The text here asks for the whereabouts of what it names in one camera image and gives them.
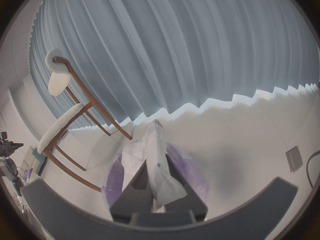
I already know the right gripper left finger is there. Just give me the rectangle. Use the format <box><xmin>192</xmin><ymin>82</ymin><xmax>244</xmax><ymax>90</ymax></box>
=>
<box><xmin>109</xmin><ymin>158</ymin><xmax>153</xmax><ymax>222</ymax></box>

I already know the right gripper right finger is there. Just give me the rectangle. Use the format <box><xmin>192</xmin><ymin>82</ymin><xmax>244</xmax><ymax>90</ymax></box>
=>
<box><xmin>163</xmin><ymin>153</ymin><xmax>208</xmax><ymax>222</ymax></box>

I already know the purple plastic bag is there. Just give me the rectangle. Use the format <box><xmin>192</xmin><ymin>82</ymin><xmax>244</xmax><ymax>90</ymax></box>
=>
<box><xmin>101</xmin><ymin>141</ymin><xmax>211</xmax><ymax>210</ymax></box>

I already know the white paper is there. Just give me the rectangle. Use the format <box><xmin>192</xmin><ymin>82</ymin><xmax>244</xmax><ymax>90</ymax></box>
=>
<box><xmin>122</xmin><ymin>120</ymin><xmax>187</xmax><ymax>207</ymax></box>

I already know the white trash bin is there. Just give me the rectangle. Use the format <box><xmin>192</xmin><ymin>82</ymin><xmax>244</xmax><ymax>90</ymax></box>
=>
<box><xmin>101</xmin><ymin>141</ymin><xmax>211</xmax><ymax>210</ymax></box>

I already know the wooden chair with white cushions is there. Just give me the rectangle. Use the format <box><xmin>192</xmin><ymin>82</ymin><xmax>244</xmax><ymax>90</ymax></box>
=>
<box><xmin>37</xmin><ymin>48</ymin><xmax>133</xmax><ymax>193</ymax></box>

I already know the pale blue curtain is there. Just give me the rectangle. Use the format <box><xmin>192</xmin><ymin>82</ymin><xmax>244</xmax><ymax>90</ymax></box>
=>
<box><xmin>29</xmin><ymin>0</ymin><xmax>320</xmax><ymax>132</ymax></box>

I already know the black cable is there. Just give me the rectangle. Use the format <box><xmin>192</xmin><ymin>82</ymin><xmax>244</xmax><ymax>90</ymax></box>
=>
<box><xmin>306</xmin><ymin>151</ymin><xmax>320</xmax><ymax>188</ymax></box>

